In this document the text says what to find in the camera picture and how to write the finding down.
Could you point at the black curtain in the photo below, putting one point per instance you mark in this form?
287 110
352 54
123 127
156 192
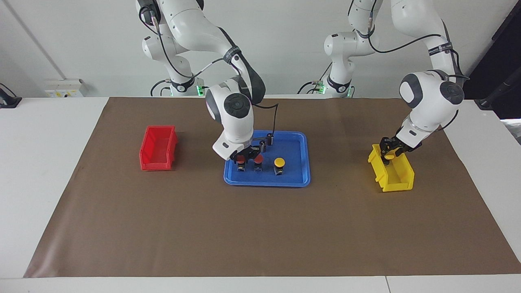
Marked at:
500 49

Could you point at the grey white object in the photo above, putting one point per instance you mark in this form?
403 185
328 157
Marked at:
513 130

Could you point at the yellow plastic bin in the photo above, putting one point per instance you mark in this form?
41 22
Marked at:
402 185

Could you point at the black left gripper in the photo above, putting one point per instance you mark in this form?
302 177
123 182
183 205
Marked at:
405 144

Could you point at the red push button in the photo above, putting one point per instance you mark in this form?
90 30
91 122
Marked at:
259 163
241 163

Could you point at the red plastic bin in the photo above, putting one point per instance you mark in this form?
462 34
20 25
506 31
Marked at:
146 163

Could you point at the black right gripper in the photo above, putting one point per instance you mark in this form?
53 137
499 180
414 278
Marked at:
246 151

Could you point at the white power strip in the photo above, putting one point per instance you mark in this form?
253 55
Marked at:
65 87

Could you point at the yellow push button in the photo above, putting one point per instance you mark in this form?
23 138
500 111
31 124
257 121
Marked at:
279 162
389 155

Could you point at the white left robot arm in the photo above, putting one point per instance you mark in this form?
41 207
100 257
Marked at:
427 106

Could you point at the black cylinder button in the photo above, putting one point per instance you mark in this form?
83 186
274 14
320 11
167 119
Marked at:
263 146
270 139

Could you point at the brown paper mat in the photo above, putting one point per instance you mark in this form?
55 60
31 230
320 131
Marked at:
260 228

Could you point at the black stand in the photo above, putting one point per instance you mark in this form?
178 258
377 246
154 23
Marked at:
488 102

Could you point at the black clamp mount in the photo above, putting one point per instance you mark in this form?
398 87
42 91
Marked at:
8 101

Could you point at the blue plastic tray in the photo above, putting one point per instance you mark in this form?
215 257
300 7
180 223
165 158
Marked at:
293 177

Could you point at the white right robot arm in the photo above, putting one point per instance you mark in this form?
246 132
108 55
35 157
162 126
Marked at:
232 122

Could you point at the green lit base connector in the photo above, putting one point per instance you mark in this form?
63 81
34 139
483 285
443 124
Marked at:
200 90
321 89

